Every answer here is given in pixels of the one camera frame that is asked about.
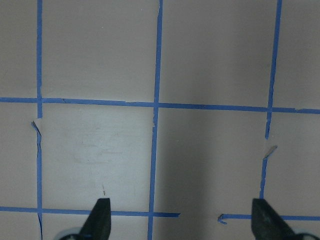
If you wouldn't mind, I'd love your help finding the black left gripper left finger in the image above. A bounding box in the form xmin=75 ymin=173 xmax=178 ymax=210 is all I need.
xmin=79 ymin=198 xmax=112 ymax=240

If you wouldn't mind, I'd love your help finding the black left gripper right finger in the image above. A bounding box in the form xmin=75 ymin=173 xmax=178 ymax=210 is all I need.
xmin=251 ymin=198 xmax=295 ymax=240

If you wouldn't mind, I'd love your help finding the brown paper table cover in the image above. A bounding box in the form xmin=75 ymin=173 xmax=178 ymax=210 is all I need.
xmin=0 ymin=0 xmax=320 ymax=240

